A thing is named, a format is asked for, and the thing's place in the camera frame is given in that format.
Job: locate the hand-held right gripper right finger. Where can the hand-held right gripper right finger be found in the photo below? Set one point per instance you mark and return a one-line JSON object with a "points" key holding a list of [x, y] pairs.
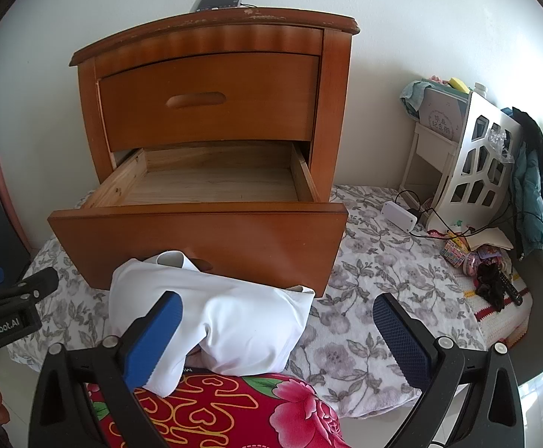
{"points": [[402, 340]]}

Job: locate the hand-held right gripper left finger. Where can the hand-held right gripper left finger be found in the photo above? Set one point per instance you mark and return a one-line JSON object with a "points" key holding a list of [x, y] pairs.
{"points": [[152, 336]]}

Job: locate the white smooth garment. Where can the white smooth garment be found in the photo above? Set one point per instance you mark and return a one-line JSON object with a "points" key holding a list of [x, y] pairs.
{"points": [[243, 322]]}

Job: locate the grey floral bed blanket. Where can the grey floral bed blanket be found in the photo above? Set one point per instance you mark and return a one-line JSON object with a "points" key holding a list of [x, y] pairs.
{"points": [[369, 336]]}

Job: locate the white red crochet mat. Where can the white red crochet mat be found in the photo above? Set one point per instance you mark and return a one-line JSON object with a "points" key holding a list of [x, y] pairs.
{"points": [[495, 326]]}

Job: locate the black fuzzy cloth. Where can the black fuzzy cloth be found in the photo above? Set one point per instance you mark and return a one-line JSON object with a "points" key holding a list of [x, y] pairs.
{"points": [[486, 284]]}

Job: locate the colourful cube toy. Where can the colourful cube toy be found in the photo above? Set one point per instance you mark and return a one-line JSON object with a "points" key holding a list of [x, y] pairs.
{"points": [[453, 253]]}

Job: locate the pink round container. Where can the pink round container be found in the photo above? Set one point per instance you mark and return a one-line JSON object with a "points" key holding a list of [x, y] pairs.
{"points": [[472, 263]]}

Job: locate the red floral blanket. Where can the red floral blanket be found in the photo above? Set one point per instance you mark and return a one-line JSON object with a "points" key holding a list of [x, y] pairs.
{"points": [[234, 410]]}

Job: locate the black remote control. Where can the black remote control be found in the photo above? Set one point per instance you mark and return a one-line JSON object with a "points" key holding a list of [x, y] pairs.
{"points": [[514, 289]]}

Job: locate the white power strip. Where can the white power strip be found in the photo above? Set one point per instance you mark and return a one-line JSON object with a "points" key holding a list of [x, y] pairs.
{"points": [[400, 214]]}

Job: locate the beige paper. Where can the beige paper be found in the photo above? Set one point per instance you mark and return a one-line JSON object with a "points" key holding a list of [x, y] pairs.
{"points": [[491, 240]]}

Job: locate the grey sofa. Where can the grey sofa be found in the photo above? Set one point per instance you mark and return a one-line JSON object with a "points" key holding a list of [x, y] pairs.
{"points": [[542, 317]]}

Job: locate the small white table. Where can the small white table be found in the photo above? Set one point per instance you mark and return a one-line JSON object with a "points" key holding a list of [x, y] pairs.
{"points": [[428, 149]]}

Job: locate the dark green jacket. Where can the dark green jacket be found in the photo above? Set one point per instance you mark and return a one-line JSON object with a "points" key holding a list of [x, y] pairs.
{"points": [[530, 186]]}

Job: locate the closed wooden drawer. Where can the closed wooden drawer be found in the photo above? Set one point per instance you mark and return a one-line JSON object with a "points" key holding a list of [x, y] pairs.
{"points": [[206, 121]]}

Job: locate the clear plastic bag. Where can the clear plastic bag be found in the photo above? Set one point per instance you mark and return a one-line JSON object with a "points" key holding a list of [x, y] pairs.
{"points": [[498, 137]]}

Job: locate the pale picture board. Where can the pale picture board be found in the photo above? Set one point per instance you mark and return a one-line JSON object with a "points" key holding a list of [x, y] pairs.
{"points": [[442, 114]]}

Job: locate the wooden nightstand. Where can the wooden nightstand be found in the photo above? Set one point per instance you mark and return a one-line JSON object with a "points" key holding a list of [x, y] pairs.
{"points": [[337, 102]]}

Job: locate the teal cloth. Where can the teal cloth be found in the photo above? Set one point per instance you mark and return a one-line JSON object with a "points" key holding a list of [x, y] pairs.
{"points": [[414, 93]]}

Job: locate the yellow item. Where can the yellow item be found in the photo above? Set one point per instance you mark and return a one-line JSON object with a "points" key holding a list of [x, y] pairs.
{"points": [[459, 84]]}

